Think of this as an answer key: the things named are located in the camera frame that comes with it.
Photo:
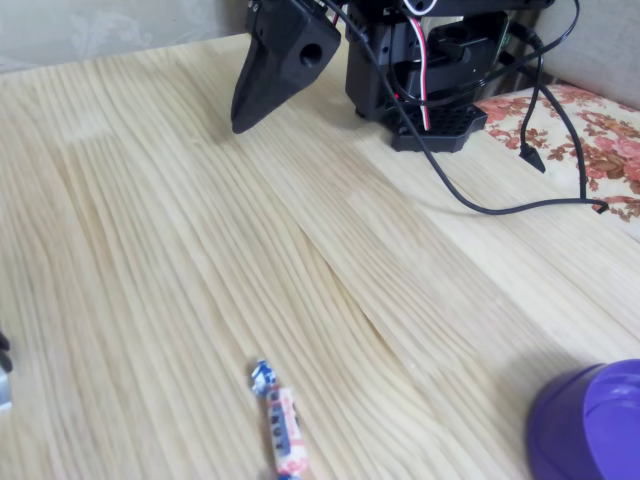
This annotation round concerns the white blue candy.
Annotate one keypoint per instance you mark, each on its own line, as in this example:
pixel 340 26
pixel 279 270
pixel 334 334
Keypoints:
pixel 285 430

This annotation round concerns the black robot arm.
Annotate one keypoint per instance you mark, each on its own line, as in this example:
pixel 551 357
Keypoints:
pixel 475 5

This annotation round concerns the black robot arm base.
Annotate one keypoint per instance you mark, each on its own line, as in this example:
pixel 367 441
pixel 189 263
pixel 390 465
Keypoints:
pixel 370 85

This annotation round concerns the purple bowl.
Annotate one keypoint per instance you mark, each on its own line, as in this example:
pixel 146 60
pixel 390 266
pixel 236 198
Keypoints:
pixel 565 430

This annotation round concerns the green circuit board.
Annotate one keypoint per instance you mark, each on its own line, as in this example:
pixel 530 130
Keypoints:
pixel 505 35

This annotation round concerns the floral patterned cloth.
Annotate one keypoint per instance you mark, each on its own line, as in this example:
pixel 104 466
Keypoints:
pixel 610 145

